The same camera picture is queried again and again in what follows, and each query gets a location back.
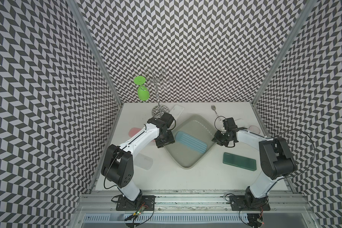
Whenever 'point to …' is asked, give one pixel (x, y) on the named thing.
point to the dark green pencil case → (239, 161)
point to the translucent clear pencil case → (143, 161)
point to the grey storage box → (197, 126)
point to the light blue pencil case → (191, 142)
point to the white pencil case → (176, 111)
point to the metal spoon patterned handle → (213, 107)
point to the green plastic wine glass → (143, 91)
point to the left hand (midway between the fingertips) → (169, 144)
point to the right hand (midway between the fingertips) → (212, 141)
